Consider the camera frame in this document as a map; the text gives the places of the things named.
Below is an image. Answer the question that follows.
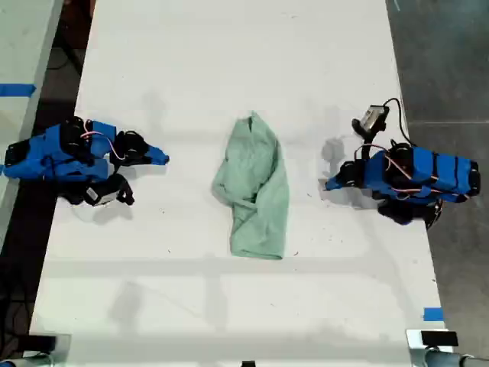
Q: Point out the black camera stalk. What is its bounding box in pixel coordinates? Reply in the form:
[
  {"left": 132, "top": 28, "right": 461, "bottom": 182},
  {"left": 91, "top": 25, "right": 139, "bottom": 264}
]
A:
[
  {"left": 351, "top": 118, "right": 384, "bottom": 154},
  {"left": 112, "top": 174, "right": 135, "bottom": 206}
]

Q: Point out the black camera cable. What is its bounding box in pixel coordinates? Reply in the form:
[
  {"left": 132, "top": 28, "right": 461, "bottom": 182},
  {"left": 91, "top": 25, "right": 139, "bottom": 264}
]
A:
[{"left": 383, "top": 97, "right": 417, "bottom": 148}]

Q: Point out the black camera box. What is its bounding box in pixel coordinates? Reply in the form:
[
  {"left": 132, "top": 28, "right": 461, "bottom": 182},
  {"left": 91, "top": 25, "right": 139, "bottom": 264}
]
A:
[
  {"left": 84, "top": 184, "right": 120, "bottom": 208},
  {"left": 361, "top": 103, "right": 391, "bottom": 132}
]

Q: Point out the small black box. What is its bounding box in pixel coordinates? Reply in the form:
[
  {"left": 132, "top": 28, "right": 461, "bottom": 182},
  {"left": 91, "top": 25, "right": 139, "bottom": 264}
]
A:
[
  {"left": 419, "top": 330, "right": 459, "bottom": 349},
  {"left": 25, "top": 333, "right": 58, "bottom": 355}
]

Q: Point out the white bracket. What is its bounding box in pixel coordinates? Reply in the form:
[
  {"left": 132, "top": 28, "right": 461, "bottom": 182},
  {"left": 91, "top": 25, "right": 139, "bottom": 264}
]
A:
[{"left": 405, "top": 328, "right": 459, "bottom": 367}]

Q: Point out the pale green t-shirt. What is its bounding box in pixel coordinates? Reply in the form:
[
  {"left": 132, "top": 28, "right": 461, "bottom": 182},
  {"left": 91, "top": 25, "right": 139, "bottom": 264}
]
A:
[{"left": 211, "top": 110, "right": 290, "bottom": 261}]

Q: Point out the grey tube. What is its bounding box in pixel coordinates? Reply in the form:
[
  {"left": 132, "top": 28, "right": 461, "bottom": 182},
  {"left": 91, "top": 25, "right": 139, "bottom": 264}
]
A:
[{"left": 423, "top": 349, "right": 489, "bottom": 367}]

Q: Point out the short blue tape strip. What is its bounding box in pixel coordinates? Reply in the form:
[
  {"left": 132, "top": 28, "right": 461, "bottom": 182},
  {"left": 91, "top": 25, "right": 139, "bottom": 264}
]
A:
[{"left": 423, "top": 306, "right": 445, "bottom": 323}]

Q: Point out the long blue tape strip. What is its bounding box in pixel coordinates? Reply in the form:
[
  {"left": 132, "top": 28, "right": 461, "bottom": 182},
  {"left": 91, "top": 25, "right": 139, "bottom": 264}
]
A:
[{"left": 0, "top": 83, "right": 37, "bottom": 98}]

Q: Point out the pale side table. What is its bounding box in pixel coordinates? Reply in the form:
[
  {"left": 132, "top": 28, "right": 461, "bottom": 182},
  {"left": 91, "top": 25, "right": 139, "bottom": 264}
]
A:
[{"left": 0, "top": 0, "right": 65, "bottom": 245}]

